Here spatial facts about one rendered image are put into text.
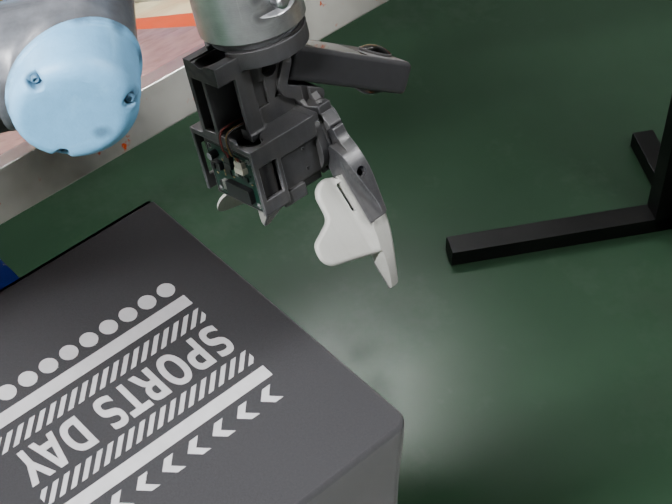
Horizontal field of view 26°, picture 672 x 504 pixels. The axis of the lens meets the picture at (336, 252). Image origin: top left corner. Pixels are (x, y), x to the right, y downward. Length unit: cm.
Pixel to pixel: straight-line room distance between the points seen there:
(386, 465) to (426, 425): 115
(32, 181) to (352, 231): 25
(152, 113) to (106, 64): 34
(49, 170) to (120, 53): 30
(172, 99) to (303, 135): 18
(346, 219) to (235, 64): 14
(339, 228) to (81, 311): 82
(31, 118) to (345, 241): 28
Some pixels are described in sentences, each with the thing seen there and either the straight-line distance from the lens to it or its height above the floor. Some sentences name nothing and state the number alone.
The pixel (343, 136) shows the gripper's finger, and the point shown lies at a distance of 102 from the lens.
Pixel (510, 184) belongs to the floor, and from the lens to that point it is 331.
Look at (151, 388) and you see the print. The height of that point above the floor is 95.
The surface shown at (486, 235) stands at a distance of 314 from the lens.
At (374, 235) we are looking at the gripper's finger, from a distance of 103.
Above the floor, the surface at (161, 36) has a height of 137.
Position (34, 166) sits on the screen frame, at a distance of 111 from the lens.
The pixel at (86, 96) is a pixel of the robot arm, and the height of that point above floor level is 177.
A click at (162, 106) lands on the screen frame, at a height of 154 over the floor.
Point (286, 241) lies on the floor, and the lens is 316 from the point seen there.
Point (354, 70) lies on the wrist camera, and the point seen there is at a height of 163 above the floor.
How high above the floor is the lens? 230
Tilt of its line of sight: 47 degrees down
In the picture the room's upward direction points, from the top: straight up
